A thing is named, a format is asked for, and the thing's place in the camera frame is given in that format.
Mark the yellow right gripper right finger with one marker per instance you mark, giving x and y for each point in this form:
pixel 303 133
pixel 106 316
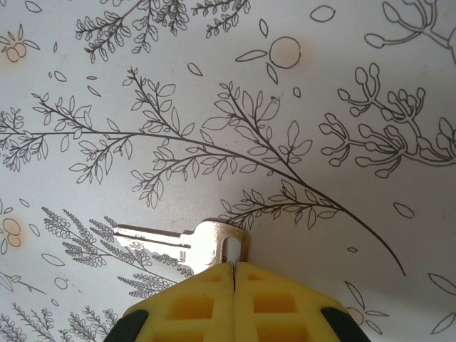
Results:
pixel 281 310

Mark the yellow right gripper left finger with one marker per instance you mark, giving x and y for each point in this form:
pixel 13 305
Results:
pixel 185 310

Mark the silver key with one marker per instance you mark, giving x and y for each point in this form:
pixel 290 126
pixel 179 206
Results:
pixel 203 242

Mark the floral patterned table cover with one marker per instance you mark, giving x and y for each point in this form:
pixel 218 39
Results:
pixel 213 107

